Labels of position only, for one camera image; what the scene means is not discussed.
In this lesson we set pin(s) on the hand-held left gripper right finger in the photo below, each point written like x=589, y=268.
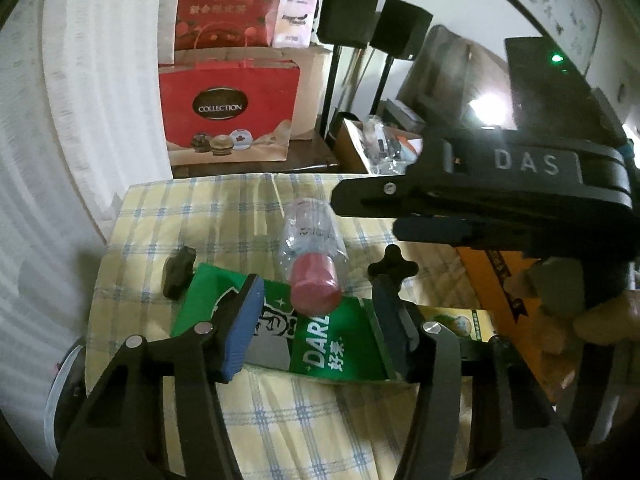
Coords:
x=390, y=320

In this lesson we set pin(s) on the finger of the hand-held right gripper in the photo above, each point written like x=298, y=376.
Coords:
x=380, y=200
x=440, y=232

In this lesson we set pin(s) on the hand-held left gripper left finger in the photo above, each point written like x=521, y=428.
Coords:
x=245, y=320

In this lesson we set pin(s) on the green toothpaste box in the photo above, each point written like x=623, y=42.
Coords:
x=325, y=350

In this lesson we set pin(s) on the orange cardboard box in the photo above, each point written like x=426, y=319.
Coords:
x=500, y=280

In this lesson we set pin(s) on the clear bottle with pink cap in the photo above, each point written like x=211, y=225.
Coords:
x=312, y=240

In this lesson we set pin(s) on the person's right hand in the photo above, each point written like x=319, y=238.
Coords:
x=605, y=322

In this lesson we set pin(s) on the open box of small clutter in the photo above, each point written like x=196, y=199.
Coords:
x=380, y=145

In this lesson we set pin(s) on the black star knob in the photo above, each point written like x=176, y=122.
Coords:
x=392, y=262

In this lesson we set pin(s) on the glowing small lamp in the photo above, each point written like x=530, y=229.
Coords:
x=487, y=109

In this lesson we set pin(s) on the yellow-green carton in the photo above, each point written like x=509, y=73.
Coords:
x=465, y=322

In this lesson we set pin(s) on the black mini tripod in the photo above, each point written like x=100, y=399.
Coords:
x=179, y=272

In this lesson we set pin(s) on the black speaker stand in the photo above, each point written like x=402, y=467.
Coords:
x=382, y=85
x=331, y=90

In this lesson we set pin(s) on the brown sofa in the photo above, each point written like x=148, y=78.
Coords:
x=450, y=70

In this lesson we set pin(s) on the yellow checked tablecloth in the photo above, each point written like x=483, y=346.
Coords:
x=150, y=210

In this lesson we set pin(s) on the black speaker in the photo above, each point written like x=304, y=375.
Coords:
x=350, y=10
x=400, y=27

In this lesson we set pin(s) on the pink tissue pack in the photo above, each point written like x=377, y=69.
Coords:
x=295, y=20

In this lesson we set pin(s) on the white round object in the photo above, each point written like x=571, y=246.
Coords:
x=62, y=400

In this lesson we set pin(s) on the red floral gift bag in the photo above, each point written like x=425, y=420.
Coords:
x=225, y=5

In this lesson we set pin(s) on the white sheer curtain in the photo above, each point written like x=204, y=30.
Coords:
x=75, y=110

